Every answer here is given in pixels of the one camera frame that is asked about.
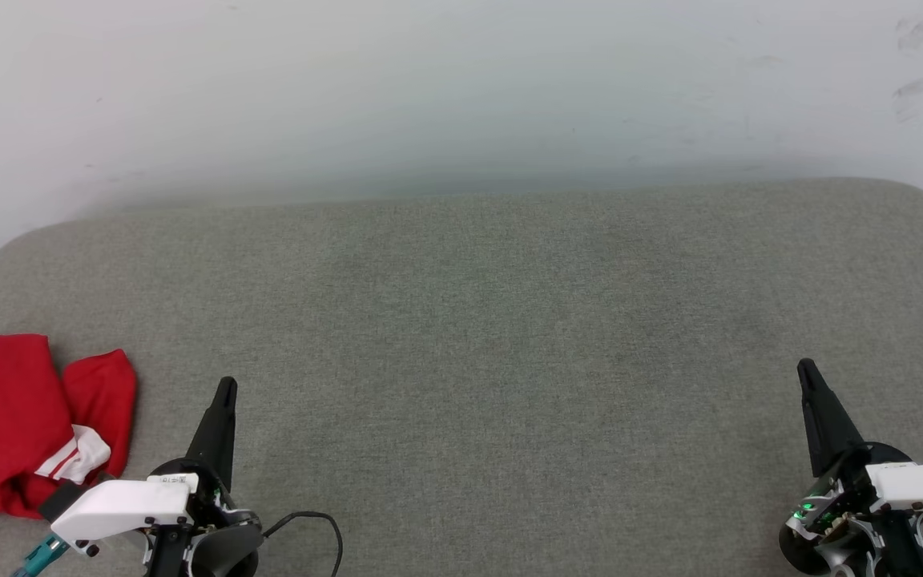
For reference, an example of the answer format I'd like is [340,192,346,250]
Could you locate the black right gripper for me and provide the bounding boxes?
[778,358,923,577]

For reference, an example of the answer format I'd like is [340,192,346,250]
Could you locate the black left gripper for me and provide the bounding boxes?
[143,377,264,577]

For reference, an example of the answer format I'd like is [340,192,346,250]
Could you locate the thin black cable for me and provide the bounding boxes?
[261,511,344,577]

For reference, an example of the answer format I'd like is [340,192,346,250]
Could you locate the red shirt with white collar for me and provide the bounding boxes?
[0,334,138,543]

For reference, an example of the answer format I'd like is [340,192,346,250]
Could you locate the teal cable connector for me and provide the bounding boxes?
[11,535,71,577]

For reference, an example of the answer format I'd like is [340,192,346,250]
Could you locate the grey fabric sofa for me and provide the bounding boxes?
[0,177,923,577]

